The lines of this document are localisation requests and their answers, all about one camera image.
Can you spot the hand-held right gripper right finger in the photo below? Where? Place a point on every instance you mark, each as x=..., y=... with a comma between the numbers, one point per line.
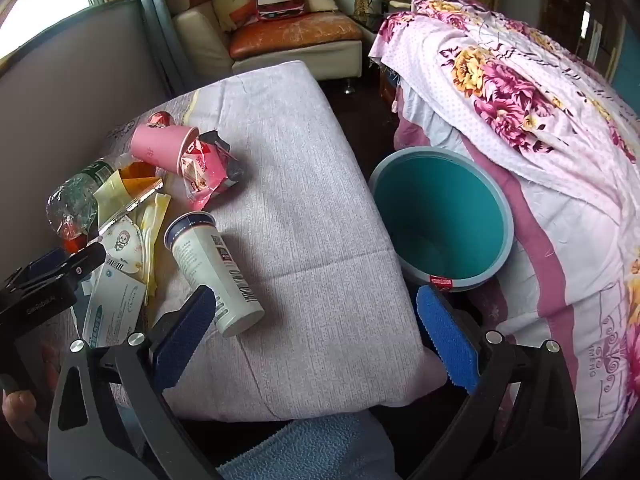
x=442, y=340

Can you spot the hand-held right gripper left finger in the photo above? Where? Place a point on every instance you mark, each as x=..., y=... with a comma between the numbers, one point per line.
x=185, y=340

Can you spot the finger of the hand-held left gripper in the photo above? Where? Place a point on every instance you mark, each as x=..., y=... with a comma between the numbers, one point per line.
x=47, y=260
x=75, y=267

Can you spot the orange and cream snack bag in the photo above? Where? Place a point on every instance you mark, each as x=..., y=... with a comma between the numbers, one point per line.
x=210, y=270

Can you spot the yellow and orange foil bag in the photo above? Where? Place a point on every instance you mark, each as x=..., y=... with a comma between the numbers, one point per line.
x=120, y=190

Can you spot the teal trash bin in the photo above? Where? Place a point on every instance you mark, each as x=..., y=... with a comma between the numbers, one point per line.
x=440, y=210

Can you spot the person's left hand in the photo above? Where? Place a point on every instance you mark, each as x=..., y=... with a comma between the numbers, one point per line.
x=20, y=410

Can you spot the red orange wrapper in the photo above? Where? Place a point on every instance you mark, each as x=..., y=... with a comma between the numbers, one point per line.
x=75, y=242

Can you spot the light blue cartoon packet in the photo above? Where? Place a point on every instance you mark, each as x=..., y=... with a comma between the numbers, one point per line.
x=117, y=300

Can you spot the clear plastic bottle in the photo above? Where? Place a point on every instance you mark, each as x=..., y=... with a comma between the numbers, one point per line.
x=75, y=195

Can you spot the yellow patterned wrapper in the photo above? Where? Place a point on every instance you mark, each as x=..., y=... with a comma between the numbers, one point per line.
x=152, y=220

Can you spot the pink paper cup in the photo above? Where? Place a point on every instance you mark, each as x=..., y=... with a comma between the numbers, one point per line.
x=160, y=147

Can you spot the pink and white quilt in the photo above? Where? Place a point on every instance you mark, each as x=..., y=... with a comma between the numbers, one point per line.
x=575, y=260

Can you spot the pink snack wrapper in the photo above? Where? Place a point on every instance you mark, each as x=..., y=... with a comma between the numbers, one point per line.
x=200, y=175

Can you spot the blue towel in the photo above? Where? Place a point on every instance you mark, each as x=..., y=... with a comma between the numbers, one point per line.
x=310, y=450

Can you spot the lilac grey bed sheet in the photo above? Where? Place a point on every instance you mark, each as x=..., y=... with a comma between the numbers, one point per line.
x=300, y=185

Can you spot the blue green curtain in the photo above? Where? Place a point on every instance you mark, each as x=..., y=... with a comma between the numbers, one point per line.
x=157, y=25

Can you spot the floral pink bed sheet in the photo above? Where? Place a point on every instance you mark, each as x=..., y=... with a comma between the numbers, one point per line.
x=500, y=85

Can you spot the cream leather sofa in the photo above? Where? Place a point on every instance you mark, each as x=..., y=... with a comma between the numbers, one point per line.
x=200, y=35

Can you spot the beige printed pillow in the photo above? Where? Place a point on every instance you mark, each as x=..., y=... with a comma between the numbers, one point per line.
x=232, y=0

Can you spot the teal cabinet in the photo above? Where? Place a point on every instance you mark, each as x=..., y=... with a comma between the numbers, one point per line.
x=627, y=85

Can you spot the orange seat cushion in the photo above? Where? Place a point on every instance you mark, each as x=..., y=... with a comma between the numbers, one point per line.
x=295, y=35

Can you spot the wooden cabinet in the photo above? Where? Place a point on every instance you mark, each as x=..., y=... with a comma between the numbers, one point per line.
x=575, y=10

